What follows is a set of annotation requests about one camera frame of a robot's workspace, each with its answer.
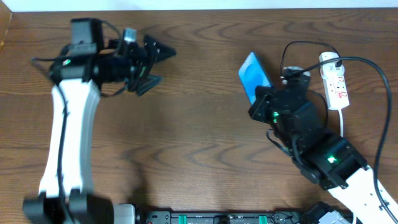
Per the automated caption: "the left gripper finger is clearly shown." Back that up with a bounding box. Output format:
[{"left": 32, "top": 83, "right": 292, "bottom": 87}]
[
  {"left": 136, "top": 75, "right": 162, "bottom": 96},
  {"left": 143, "top": 35, "right": 177, "bottom": 62}
]

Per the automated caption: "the blue Galaxy smartphone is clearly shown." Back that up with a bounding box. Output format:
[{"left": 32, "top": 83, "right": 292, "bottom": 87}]
[{"left": 238, "top": 52, "right": 273, "bottom": 105}]

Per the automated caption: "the black USB charging cable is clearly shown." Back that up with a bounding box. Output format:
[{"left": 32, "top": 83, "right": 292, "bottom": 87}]
[{"left": 266, "top": 40, "right": 343, "bottom": 156}]

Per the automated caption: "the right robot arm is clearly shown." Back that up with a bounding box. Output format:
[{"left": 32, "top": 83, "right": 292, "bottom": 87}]
[{"left": 249, "top": 75, "right": 397, "bottom": 223}]

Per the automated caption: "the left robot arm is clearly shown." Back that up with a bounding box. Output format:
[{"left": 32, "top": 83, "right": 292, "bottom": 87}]
[{"left": 23, "top": 18, "right": 176, "bottom": 223}]

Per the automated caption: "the white USB charger plug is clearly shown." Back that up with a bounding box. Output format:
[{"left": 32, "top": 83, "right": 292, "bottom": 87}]
[{"left": 318, "top": 52, "right": 344, "bottom": 72}]

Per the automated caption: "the white power strip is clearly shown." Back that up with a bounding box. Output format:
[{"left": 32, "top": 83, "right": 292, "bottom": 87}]
[{"left": 320, "top": 65, "right": 349, "bottom": 110}]

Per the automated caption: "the cardboard box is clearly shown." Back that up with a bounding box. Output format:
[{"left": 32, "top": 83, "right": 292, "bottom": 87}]
[{"left": 0, "top": 1, "right": 13, "bottom": 49}]

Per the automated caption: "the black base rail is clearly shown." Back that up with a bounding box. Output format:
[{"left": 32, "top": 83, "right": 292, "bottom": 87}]
[{"left": 136, "top": 210, "right": 352, "bottom": 224}]

